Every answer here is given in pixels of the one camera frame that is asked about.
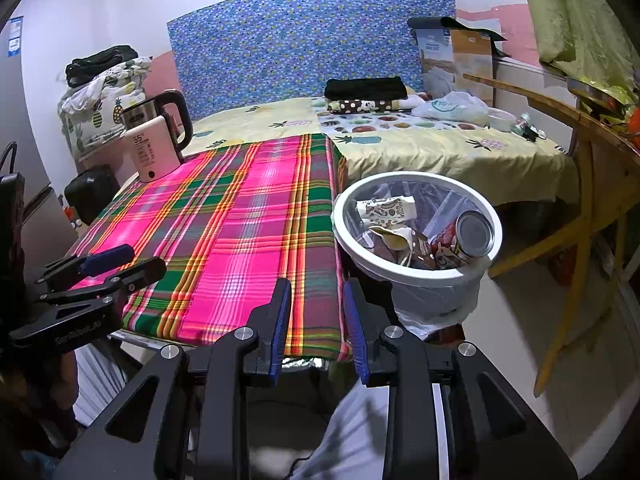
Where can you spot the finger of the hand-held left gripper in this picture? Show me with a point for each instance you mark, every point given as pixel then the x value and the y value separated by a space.
pixel 107 257
pixel 135 274

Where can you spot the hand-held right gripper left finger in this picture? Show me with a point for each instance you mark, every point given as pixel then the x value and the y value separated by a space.
pixel 280 330

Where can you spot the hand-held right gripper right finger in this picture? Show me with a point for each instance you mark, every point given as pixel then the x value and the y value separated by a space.
pixel 355 330

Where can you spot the white round trash bin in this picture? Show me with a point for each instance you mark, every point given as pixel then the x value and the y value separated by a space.
pixel 425 271

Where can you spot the paper wrapper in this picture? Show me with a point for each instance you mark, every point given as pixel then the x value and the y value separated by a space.
pixel 395 240

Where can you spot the brown snack wrapper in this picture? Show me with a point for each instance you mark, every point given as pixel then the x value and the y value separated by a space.
pixel 425 252

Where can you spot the brown patterned paper cup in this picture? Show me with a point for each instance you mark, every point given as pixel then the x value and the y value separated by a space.
pixel 385 212

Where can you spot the red drink can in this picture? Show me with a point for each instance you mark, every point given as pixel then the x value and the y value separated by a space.
pixel 472 235

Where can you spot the person's left forearm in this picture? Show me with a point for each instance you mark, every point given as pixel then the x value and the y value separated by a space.
pixel 35 395

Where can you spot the black suitcase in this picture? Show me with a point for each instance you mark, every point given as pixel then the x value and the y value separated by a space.
pixel 90 195

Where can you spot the pink storage box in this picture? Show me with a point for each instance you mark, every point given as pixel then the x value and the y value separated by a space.
pixel 107 167

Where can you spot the pink green plaid tablecloth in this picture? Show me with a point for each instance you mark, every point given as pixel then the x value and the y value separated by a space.
pixel 225 220

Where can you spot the person's light grey pants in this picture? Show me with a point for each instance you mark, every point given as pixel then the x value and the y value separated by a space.
pixel 350 435

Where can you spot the pineapple print bedding bag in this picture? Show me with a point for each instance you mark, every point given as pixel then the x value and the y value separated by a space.
pixel 95 120

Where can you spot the grey refrigerator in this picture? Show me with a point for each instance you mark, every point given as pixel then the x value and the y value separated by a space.
pixel 35 135

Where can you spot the steel electric kettle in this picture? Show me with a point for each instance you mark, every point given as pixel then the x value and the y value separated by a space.
pixel 137 112

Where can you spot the black bag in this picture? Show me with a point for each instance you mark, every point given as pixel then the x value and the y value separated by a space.
pixel 100 62

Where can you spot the white fruit print cloth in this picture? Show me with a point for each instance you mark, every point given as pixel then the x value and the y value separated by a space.
pixel 380 122

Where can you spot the brown polka dot cloth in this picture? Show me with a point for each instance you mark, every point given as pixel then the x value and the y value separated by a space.
pixel 350 106

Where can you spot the blue label sticker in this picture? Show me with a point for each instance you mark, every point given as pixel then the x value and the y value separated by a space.
pixel 15 37

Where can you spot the black folded clothes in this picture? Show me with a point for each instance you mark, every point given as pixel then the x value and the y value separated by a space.
pixel 365 89

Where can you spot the white green printed plastic bag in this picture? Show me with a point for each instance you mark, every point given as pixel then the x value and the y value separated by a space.
pixel 450 107

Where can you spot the small white bowl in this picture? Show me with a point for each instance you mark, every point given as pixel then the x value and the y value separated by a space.
pixel 501 121

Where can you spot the blue floral headboard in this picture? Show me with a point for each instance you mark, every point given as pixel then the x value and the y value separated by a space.
pixel 300 45

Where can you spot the wooden folding table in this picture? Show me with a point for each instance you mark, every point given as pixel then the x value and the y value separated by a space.
pixel 595 170

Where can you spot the open cardboard box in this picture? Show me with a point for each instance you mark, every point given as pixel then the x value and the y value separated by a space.
pixel 472 55

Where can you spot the white cabinet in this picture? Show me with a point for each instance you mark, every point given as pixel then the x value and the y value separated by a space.
pixel 530 85

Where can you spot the metal basin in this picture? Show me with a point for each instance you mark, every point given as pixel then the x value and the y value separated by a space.
pixel 595 91

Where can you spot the orange object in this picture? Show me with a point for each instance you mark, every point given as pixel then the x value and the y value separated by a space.
pixel 634 125

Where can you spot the green curtain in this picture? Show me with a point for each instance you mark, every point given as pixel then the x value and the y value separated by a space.
pixel 575 15

